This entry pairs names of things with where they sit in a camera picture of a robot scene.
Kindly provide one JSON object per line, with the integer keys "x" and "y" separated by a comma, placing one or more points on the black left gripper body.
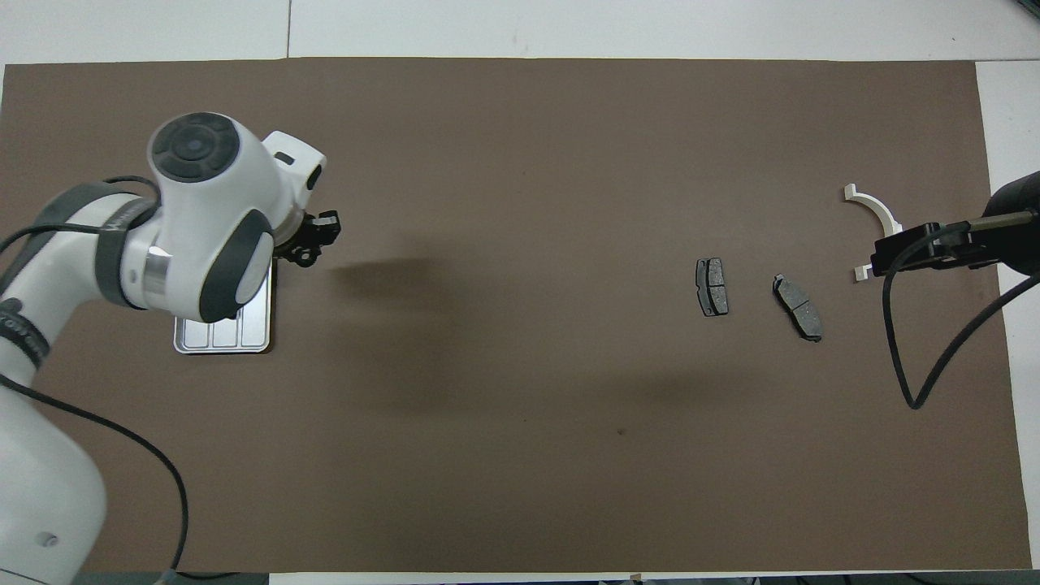
{"x": 301, "y": 234}

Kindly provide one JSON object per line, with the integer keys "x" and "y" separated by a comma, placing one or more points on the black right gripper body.
{"x": 1020, "y": 244}

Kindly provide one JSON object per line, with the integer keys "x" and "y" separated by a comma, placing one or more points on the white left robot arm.
{"x": 203, "y": 187}

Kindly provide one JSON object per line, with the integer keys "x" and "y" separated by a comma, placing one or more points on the silver metal tray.
{"x": 219, "y": 337}

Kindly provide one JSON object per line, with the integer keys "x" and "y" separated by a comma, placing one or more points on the dark curved brake pad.
{"x": 800, "y": 313}

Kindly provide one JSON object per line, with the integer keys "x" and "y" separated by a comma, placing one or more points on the dark rectangular brake pad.
{"x": 712, "y": 288}

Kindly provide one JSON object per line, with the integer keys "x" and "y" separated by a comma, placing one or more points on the brown table mat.
{"x": 325, "y": 487}

